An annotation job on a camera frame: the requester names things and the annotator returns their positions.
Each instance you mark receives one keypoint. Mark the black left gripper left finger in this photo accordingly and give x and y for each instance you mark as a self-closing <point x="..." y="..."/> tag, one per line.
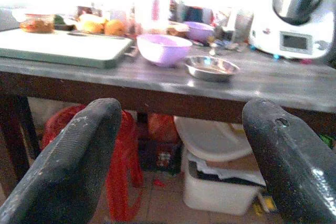
<point x="65" y="161"/>

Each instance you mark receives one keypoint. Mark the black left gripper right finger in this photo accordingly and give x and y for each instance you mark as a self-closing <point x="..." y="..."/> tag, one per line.
<point x="294" y="166"/>

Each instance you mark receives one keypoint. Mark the yellow packet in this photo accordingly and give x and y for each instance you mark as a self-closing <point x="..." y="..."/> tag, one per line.
<point x="266" y="204"/>

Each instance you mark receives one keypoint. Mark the red plastic bag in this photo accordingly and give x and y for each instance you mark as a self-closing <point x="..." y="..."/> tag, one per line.
<point x="123" y="169"/>

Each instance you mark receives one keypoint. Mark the white plastic bin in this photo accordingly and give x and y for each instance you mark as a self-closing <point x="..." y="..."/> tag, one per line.
<point x="215" y="195"/>

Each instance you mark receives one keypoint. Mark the white plastic lid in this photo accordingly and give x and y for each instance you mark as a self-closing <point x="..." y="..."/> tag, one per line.
<point x="210" y="137"/>

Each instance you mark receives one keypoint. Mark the dark wooden table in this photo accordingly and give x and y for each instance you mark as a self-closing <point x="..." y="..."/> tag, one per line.
<point x="262" y="82"/>

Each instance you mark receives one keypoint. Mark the black printed crate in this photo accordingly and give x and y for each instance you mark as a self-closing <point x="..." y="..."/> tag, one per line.
<point x="160" y="155"/>

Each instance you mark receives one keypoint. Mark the orange plastic bag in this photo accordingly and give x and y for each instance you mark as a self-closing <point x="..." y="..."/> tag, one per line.
<point x="162" y="128"/>

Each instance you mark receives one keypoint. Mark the white cutting board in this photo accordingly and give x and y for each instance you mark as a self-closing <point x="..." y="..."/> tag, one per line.
<point x="52" y="45"/>

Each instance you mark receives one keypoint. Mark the stainless steel bowl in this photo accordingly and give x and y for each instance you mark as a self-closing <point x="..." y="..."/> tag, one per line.
<point x="210" y="73"/>

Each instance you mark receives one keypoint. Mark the glass jar with food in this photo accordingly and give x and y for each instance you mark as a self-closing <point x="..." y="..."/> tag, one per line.
<point x="36" y="24"/>

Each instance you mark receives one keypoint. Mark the large purple plastic bowl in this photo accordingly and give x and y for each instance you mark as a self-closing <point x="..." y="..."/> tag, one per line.
<point x="162" y="51"/>

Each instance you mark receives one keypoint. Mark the clear glass cup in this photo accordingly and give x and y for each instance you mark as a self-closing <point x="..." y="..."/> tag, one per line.
<point x="242" y="26"/>

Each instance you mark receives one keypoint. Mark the white steel kitchen machine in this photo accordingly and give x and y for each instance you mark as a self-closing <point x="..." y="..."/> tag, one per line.
<point x="294" y="11"/>

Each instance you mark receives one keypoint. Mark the small purple plastic bowl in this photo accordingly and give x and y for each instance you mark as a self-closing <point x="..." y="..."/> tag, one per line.
<point x="199" y="30"/>

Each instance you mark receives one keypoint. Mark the brown bread loaf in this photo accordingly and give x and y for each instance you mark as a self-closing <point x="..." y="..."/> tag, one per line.
<point x="178" y="30"/>

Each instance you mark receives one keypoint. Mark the tall clear plastic container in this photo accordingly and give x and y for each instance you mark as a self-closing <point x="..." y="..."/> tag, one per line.
<point x="157" y="11"/>

